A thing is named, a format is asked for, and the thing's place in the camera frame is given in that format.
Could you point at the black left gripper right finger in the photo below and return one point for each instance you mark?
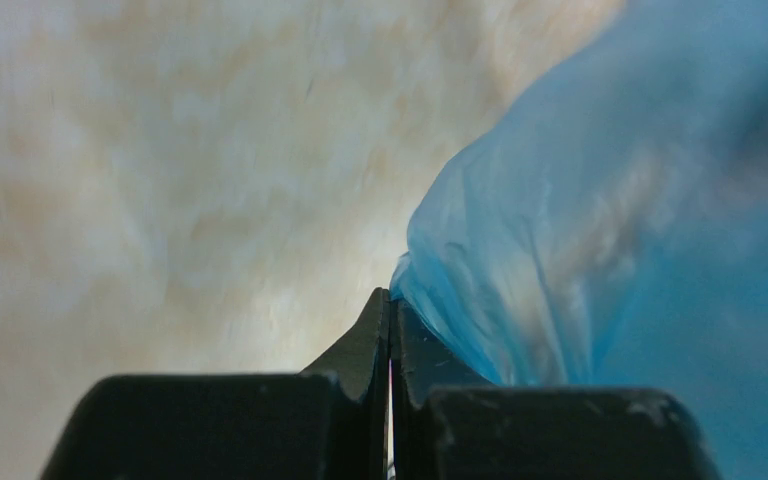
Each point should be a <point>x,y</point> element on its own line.
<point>451,423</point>

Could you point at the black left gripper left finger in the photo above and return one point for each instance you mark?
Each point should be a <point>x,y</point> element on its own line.
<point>328,421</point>

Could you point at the blue plastic trash bag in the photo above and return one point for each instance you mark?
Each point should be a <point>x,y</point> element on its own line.
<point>612,228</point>

